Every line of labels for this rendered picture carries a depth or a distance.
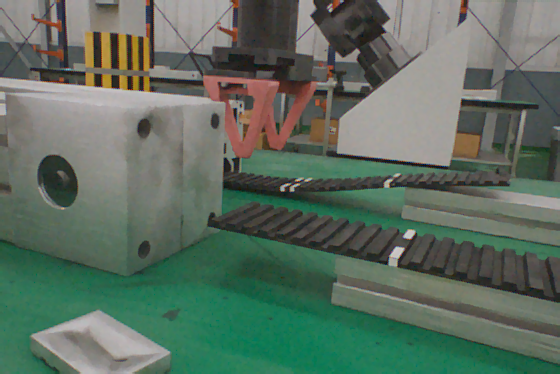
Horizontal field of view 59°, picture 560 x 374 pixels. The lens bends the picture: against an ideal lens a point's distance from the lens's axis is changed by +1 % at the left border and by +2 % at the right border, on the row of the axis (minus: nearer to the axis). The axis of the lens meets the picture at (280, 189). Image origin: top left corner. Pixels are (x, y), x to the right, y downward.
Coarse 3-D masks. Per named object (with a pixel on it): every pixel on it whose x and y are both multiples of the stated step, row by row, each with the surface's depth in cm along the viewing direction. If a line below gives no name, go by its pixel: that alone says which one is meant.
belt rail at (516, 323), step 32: (352, 288) 25; (384, 288) 25; (416, 288) 23; (448, 288) 23; (480, 288) 22; (416, 320) 24; (448, 320) 23; (480, 320) 22; (512, 320) 23; (544, 320) 21; (512, 352) 22; (544, 352) 22
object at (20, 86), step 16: (0, 80) 66; (16, 80) 66; (176, 96) 55; (192, 96) 56; (240, 112) 55; (224, 128) 53; (240, 128) 55; (224, 144) 52; (224, 160) 54; (240, 160) 56
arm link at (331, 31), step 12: (324, 0) 81; (372, 0) 79; (312, 12) 83; (324, 12) 82; (372, 12) 80; (384, 12) 80; (324, 24) 83; (336, 24) 82; (324, 36) 82; (336, 36) 82; (336, 48) 83; (348, 48) 83
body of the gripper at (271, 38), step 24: (240, 0) 45; (264, 0) 43; (288, 0) 44; (240, 24) 45; (264, 24) 44; (288, 24) 44; (216, 48) 43; (240, 48) 42; (264, 48) 42; (288, 48) 45
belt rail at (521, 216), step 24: (408, 192) 42; (432, 192) 41; (456, 192) 40; (480, 192) 41; (504, 192) 42; (408, 216) 42; (432, 216) 41; (456, 216) 40; (480, 216) 40; (504, 216) 40; (528, 216) 38; (552, 216) 38; (528, 240) 39; (552, 240) 38
